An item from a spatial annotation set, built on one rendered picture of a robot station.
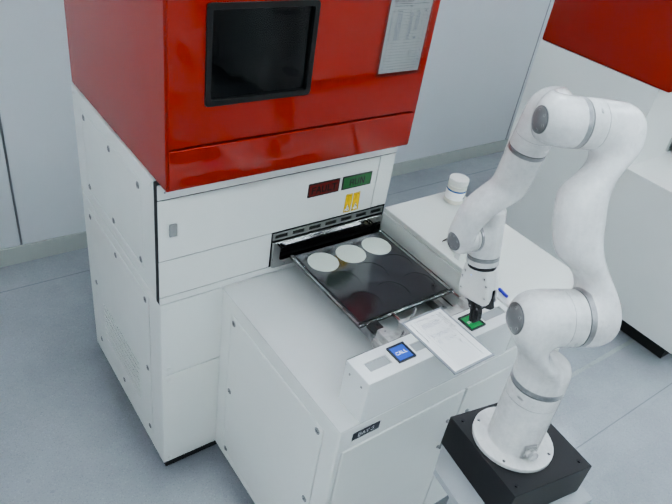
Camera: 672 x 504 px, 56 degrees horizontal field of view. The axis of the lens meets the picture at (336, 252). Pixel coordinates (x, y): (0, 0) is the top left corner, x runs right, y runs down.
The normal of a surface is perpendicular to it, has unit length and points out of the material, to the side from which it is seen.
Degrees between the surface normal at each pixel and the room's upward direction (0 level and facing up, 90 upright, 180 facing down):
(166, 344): 90
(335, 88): 90
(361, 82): 90
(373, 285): 0
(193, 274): 90
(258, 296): 0
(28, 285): 0
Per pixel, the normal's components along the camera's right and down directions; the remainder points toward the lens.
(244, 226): 0.58, 0.54
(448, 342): 0.14, -0.81
